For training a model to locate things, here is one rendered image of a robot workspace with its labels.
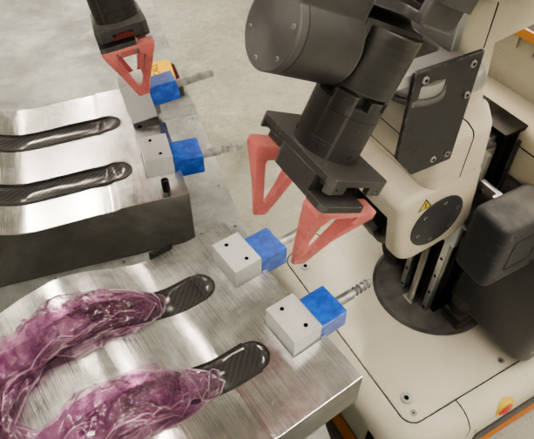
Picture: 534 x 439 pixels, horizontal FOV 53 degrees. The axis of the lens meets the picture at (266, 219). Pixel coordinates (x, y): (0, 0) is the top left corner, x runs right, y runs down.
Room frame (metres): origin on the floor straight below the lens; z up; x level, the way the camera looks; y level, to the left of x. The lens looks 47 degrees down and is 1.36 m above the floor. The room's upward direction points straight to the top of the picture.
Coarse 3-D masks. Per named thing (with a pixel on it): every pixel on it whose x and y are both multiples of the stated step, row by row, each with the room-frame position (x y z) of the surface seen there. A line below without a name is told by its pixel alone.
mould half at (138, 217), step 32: (96, 96) 0.70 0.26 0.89; (0, 128) 0.62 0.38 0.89; (32, 128) 0.63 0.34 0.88; (128, 128) 0.62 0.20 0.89; (160, 128) 0.62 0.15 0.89; (0, 160) 0.55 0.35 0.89; (32, 160) 0.56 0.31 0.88; (64, 160) 0.55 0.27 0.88; (96, 160) 0.55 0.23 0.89; (128, 160) 0.55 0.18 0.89; (96, 192) 0.49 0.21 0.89; (128, 192) 0.49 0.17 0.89; (160, 192) 0.49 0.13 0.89; (0, 224) 0.43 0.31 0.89; (32, 224) 0.44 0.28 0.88; (64, 224) 0.44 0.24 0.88; (96, 224) 0.45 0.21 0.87; (128, 224) 0.46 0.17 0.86; (160, 224) 0.47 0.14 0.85; (192, 224) 0.49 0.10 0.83; (0, 256) 0.41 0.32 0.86; (32, 256) 0.42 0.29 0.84; (64, 256) 0.43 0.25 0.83; (96, 256) 0.45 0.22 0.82
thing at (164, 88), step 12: (132, 72) 0.67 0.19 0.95; (168, 72) 0.68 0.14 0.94; (204, 72) 0.68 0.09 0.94; (120, 84) 0.63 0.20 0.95; (156, 84) 0.64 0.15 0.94; (168, 84) 0.64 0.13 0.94; (180, 84) 0.66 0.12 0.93; (132, 96) 0.62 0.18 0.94; (144, 96) 0.63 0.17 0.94; (156, 96) 0.64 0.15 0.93; (168, 96) 0.64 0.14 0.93; (180, 96) 0.65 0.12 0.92; (132, 108) 0.62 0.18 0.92; (144, 108) 0.62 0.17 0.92; (132, 120) 0.62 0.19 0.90
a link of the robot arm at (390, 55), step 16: (368, 16) 0.34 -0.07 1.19; (384, 16) 0.36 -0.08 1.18; (400, 16) 0.37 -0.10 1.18; (368, 32) 0.35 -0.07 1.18; (384, 32) 0.34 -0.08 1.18; (400, 32) 0.35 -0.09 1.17; (416, 32) 0.36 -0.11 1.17; (368, 48) 0.34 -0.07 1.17; (384, 48) 0.34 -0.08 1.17; (400, 48) 0.34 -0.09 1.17; (416, 48) 0.35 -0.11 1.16; (368, 64) 0.34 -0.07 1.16; (384, 64) 0.34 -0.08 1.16; (400, 64) 0.34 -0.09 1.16; (352, 80) 0.34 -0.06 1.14; (368, 80) 0.34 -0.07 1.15; (384, 80) 0.34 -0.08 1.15; (400, 80) 0.35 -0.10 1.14; (368, 96) 0.33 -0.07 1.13; (384, 96) 0.34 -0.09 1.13
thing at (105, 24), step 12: (96, 0) 0.64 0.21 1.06; (108, 0) 0.64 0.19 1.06; (120, 0) 0.65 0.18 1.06; (132, 0) 0.67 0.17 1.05; (96, 12) 0.64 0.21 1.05; (108, 12) 0.64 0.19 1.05; (120, 12) 0.64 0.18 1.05; (132, 12) 0.66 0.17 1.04; (96, 24) 0.65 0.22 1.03; (108, 24) 0.64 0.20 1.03; (120, 24) 0.63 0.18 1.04; (132, 24) 0.62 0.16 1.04; (144, 24) 0.63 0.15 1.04; (96, 36) 0.61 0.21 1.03; (108, 36) 0.61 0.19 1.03
